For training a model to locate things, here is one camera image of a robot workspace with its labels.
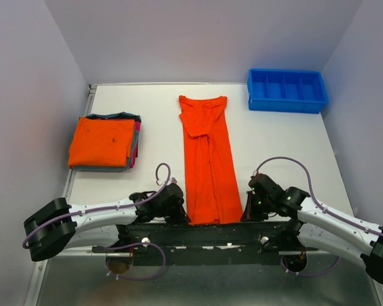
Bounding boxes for orange t shirt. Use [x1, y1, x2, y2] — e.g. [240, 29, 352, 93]
[179, 96, 243, 225]

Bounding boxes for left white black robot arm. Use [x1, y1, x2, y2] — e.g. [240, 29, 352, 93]
[22, 182, 190, 261]

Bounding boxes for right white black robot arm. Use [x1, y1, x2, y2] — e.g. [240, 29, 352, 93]
[243, 173, 383, 285]

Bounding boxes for folded orange shirt on stack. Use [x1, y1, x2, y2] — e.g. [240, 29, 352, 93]
[67, 117, 137, 170]

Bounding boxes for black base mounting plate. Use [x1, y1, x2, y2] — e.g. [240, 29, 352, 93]
[92, 221, 307, 271]

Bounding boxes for folded magenta shirt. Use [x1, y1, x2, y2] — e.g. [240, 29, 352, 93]
[128, 121, 141, 168]

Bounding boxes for folded dark teal shirt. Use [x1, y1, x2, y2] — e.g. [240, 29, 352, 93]
[86, 112, 142, 122]

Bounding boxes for blue plastic bin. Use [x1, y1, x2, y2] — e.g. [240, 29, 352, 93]
[247, 68, 329, 114]

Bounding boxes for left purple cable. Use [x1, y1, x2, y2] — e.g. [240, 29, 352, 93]
[21, 163, 172, 249]

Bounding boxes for purple cable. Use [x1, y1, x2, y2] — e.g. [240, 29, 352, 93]
[253, 156, 383, 243]
[21, 163, 172, 249]

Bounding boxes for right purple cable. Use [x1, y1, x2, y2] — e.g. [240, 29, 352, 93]
[253, 156, 383, 243]

